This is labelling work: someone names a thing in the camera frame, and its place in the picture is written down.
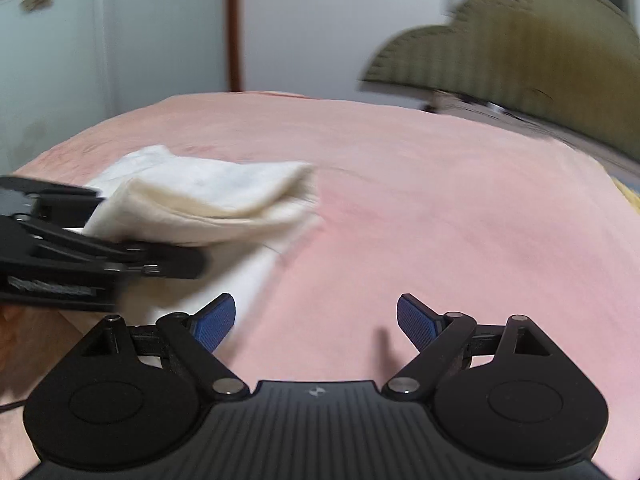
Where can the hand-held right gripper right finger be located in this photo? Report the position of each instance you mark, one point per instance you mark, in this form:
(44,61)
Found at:
(415,321)

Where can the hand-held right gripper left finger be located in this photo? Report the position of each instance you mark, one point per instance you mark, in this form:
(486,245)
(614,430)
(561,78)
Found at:
(215,324)

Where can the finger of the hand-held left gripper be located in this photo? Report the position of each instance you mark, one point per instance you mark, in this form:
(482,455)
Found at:
(55,205)
(165,262)

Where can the white pants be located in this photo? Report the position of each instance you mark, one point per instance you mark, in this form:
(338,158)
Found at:
(210,195)

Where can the pink bed blanket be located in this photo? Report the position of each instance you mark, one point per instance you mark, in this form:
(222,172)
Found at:
(425,210)

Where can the white floral wardrobe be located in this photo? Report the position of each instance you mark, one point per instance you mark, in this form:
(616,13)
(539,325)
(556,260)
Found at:
(60,60)

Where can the yellow cloth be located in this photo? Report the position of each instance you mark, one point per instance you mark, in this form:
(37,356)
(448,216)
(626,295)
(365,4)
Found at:
(630,197)

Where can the olive green padded headboard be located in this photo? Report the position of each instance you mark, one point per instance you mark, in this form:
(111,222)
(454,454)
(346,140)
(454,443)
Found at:
(525,50)

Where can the brown wooden door frame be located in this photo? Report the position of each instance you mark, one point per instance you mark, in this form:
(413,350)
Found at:
(235,25)

